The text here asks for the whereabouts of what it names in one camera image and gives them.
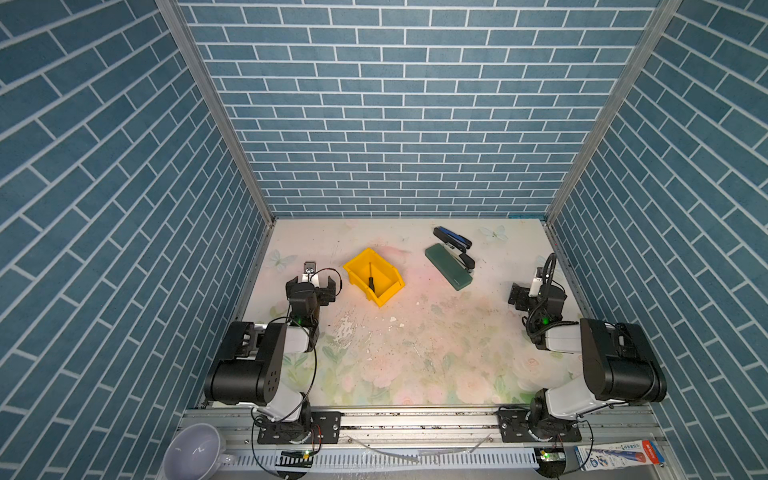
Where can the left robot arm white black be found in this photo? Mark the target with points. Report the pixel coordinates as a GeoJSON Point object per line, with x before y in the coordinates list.
{"type": "Point", "coordinates": [247, 367]}

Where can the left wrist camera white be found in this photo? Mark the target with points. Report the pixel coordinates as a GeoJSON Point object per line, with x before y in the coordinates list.
{"type": "Point", "coordinates": [309, 270]}

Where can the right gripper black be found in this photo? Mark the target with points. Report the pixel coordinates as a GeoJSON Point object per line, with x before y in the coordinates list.
{"type": "Point", "coordinates": [523, 293]}

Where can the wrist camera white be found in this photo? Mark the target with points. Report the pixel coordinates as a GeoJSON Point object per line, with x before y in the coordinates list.
{"type": "Point", "coordinates": [538, 282]}
{"type": "Point", "coordinates": [309, 270]}

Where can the blue black stapler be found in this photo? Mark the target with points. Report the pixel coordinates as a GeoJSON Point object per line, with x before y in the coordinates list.
{"type": "Point", "coordinates": [457, 245]}

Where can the white tube package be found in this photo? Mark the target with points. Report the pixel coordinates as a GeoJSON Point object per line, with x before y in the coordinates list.
{"type": "Point", "coordinates": [614, 456]}

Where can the black handled screwdriver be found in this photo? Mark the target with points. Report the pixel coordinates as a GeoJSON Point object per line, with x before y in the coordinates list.
{"type": "Point", "coordinates": [371, 281]}

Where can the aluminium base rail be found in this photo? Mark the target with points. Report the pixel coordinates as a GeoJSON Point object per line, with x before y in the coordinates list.
{"type": "Point", "coordinates": [433, 426]}

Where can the yellow plastic bin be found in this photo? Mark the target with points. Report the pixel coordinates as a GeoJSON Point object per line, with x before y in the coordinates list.
{"type": "Point", "coordinates": [379, 280]}

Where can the white bowl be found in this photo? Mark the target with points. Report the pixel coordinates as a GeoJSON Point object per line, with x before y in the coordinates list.
{"type": "Point", "coordinates": [196, 453]}

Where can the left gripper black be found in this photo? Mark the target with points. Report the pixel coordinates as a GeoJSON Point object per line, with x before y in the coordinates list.
{"type": "Point", "coordinates": [326, 294]}

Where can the white cable duct strip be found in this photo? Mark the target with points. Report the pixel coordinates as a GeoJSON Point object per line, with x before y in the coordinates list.
{"type": "Point", "coordinates": [366, 461]}

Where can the aluminium corner post right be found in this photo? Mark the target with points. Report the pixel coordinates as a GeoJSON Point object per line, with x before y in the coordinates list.
{"type": "Point", "coordinates": [657, 24]}

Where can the aluminium corner post left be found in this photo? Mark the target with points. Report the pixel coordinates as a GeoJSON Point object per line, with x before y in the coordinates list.
{"type": "Point", "coordinates": [173, 17]}

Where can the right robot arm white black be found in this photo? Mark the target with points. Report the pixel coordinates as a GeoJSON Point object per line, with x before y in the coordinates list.
{"type": "Point", "coordinates": [619, 366]}

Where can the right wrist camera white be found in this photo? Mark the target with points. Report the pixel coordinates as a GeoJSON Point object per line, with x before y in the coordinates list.
{"type": "Point", "coordinates": [538, 282]}

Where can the aluminium corner post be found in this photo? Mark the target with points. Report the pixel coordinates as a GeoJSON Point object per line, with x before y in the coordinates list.
{"type": "Point", "coordinates": [173, 17]}
{"type": "Point", "coordinates": [657, 24]}

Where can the green rectangular block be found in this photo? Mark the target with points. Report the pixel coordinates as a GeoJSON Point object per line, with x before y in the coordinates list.
{"type": "Point", "coordinates": [449, 266]}

